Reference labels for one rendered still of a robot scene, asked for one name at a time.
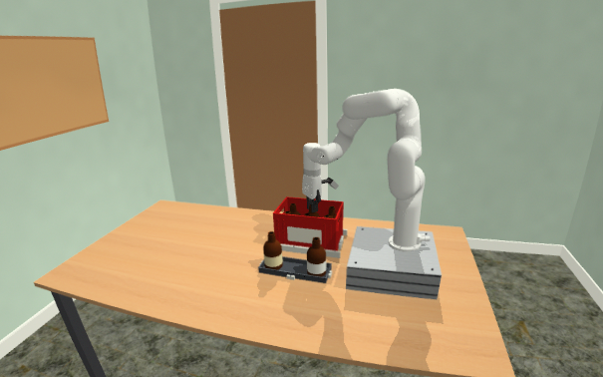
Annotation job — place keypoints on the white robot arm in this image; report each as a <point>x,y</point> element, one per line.
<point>406,181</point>

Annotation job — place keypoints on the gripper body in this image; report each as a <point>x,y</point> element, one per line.
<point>310,186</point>

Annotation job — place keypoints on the red crate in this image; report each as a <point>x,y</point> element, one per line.
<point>299,230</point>

